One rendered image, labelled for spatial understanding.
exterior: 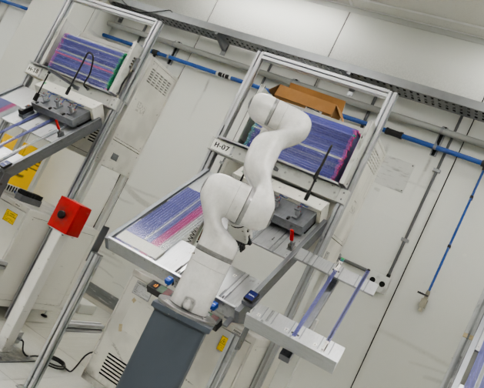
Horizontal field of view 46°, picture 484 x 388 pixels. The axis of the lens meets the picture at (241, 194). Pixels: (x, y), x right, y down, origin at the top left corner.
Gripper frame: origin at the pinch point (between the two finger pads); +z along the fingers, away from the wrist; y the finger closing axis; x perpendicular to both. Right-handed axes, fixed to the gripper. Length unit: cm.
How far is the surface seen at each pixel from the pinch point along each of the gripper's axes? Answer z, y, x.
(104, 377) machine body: 56, 37, 60
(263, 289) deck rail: -0.2, -21.0, 14.0
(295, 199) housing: 0.1, -5.2, -37.4
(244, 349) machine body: 30.6, -18.2, 25.5
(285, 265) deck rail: 1.9, -21.0, -2.8
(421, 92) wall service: 38, -5, -208
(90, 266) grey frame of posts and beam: 5, 50, 41
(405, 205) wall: 99, -23, -162
